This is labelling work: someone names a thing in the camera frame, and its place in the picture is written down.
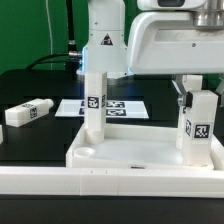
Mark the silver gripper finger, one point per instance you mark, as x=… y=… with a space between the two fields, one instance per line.
x=220 y=90
x=185 y=97

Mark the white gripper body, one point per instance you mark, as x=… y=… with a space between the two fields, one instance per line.
x=168 y=43

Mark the white desk top tray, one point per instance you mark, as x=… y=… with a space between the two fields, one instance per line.
x=138 y=147

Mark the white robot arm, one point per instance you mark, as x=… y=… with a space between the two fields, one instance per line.
x=106 y=49

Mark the white marker sheet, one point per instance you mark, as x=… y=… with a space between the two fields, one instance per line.
x=114 y=109

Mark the white L-shaped fence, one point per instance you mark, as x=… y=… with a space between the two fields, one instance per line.
x=111 y=178

